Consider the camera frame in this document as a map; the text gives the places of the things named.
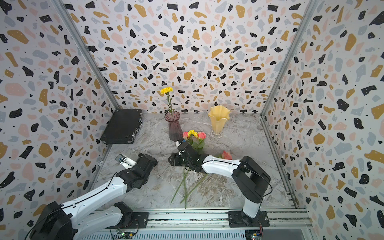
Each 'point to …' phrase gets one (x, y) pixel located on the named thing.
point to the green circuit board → (127, 235)
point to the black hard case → (122, 126)
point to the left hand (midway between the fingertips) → (140, 159)
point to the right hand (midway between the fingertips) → (170, 159)
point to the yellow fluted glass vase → (219, 115)
